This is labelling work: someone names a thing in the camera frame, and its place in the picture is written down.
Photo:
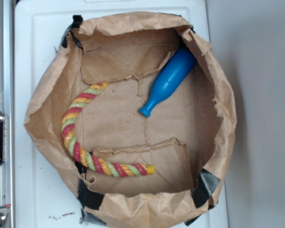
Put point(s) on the aluminium frame rail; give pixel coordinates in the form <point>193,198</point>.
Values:
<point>6,103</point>

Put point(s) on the blue plastic bottle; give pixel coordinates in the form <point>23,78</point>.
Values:
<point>169,79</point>

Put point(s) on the brown paper bag tray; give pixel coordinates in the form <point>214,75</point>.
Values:
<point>128,170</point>

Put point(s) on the white plastic board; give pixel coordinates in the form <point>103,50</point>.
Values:
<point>42,199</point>

